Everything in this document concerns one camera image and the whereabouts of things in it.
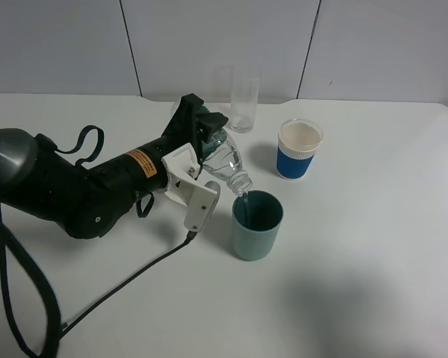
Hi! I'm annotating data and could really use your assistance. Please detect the clear plastic water bottle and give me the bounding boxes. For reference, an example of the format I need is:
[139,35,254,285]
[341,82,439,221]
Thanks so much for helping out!
[169,100,254,198]

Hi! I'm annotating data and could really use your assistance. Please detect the black braided camera cable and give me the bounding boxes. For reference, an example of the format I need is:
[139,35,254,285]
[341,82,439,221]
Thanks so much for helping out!
[59,229,197,333]

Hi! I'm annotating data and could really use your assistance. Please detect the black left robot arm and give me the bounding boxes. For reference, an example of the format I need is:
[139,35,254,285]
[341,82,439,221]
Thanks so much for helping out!
[0,94,228,239]

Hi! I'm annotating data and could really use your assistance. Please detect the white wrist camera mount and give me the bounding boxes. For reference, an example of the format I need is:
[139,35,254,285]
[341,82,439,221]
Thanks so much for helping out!
[161,143,220,233]

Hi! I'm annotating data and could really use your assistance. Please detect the blue white paper cup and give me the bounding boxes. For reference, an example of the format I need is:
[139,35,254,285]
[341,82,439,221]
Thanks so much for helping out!
[276,119,323,180]

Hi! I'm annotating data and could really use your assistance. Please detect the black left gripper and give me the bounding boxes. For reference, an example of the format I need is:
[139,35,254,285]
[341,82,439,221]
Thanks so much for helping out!
[93,93,228,208]

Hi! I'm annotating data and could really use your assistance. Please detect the tall clear glass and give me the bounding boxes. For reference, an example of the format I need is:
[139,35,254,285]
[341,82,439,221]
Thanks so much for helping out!
[229,66,261,133]

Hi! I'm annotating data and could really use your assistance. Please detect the teal green cup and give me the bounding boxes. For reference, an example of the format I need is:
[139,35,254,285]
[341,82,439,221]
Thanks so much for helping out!
[231,190,284,261]

